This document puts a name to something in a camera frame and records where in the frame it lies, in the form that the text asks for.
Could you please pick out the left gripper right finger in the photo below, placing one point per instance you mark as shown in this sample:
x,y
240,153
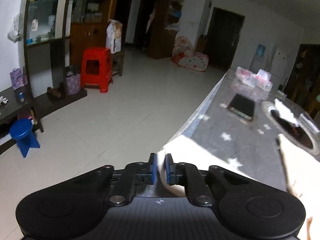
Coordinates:
x,y
171,170

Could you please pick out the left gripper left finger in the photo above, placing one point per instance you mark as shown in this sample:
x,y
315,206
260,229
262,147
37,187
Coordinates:
x,y
152,169

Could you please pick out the white cloth garment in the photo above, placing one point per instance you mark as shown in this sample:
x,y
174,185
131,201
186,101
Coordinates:
x,y
301,170

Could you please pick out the red plastic stool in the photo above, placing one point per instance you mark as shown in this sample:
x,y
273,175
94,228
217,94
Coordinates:
x,y
96,68

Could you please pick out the purple patterned bag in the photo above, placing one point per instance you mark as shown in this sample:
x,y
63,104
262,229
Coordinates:
x,y
72,82

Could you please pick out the floral bedding bundle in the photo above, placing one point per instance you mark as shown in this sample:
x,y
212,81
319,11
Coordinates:
x,y
184,55

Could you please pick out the small pink tissue pack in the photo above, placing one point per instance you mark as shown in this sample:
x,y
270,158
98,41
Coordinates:
x,y
246,77

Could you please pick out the white paper tissue sheet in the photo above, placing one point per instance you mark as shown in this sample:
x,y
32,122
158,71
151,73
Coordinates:
x,y
285,113

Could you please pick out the pink tissue box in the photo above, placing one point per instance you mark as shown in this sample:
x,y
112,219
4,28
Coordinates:
x,y
264,80

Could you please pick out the round black induction cooktop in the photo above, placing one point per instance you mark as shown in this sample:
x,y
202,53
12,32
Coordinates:
x,y
299,136

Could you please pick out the water dispenser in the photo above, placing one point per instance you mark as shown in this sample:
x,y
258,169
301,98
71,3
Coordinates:
x,y
258,60

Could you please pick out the white printed sack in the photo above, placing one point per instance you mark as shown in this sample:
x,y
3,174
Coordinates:
x,y
114,36

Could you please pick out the blue plastic stool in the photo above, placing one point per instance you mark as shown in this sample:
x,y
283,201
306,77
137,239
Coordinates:
x,y
22,132

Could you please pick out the white remote control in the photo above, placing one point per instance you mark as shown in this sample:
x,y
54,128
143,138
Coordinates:
x,y
308,124

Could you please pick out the white refrigerator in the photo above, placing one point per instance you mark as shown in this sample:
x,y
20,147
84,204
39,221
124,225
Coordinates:
x,y
281,65

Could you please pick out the wooden display cabinet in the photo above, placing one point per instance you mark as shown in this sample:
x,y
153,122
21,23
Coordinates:
x,y
150,25

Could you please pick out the glass shelf cabinet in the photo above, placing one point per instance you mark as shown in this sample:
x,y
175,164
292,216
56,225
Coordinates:
x,y
44,21

